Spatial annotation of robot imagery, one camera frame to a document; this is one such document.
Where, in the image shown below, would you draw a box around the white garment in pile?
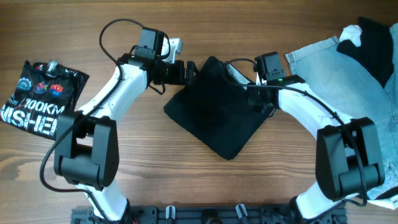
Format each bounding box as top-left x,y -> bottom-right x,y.
339,25 -> 362,47

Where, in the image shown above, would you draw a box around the light blue denim jeans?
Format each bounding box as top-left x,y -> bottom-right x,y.
285,37 -> 397,200

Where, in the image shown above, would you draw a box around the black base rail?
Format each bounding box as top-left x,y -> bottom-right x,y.
70,203 -> 348,224

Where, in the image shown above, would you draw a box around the right black cable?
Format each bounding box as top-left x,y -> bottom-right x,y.
222,57 -> 369,224

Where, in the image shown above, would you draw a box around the black garment in pile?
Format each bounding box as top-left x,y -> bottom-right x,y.
337,17 -> 394,87

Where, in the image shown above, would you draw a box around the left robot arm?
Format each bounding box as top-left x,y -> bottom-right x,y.
50,27 -> 193,223

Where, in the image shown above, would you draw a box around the folded black printed jersey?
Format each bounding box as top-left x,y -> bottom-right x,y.
1,60 -> 90,140

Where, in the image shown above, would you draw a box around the black shorts with white trim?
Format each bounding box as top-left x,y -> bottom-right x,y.
164,56 -> 273,160

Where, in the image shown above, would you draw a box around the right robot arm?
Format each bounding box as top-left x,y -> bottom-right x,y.
247,52 -> 385,223

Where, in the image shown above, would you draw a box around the left black cable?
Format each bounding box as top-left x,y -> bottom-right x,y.
39,18 -> 147,224

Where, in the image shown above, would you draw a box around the black cable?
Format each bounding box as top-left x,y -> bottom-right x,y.
39,18 -> 147,224
222,57 -> 369,224

